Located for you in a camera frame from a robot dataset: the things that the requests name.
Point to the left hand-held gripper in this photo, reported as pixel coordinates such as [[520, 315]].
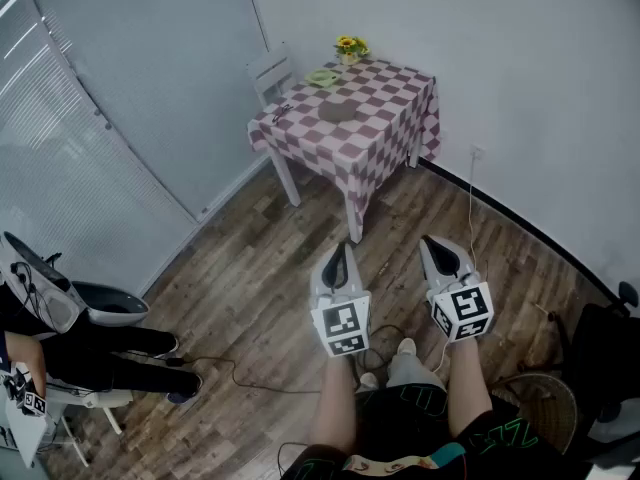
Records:
[[342, 323]]

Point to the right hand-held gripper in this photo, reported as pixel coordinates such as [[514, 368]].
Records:
[[462, 310]]

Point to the another person's forearm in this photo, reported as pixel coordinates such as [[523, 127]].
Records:
[[31, 363]]

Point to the person's left forearm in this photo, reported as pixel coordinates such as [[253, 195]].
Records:
[[334, 403]]

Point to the person's right forearm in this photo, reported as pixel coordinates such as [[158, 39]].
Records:
[[467, 388]]

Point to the white table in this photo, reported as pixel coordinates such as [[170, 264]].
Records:
[[354, 218]]

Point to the person's white shoe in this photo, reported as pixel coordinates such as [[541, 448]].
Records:
[[407, 346], [369, 381]]

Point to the person's grey trouser leg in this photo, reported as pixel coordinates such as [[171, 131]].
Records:
[[414, 372]]

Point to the pink checkered tablecloth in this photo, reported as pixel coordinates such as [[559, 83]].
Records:
[[370, 113]]

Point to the black eyeglasses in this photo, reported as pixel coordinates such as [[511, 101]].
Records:
[[281, 112]]

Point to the person's black printed shirt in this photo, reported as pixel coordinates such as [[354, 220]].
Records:
[[410, 438]]

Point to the black office chair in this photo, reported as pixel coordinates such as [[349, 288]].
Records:
[[605, 358]]

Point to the green dish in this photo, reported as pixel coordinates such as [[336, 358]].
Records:
[[322, 77]]

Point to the white wooden chair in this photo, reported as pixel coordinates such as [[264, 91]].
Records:
[[272, 74]]

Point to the potted sunflowers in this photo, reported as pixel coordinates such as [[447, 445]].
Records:
[[351, 48]]

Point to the white plastic stool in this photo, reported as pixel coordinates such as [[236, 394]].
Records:
[[95, 400]]

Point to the white and black shell chair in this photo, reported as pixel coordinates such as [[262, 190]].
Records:
[[65, 298]]

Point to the white window blind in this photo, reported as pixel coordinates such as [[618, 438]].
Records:
[[60, 158]]

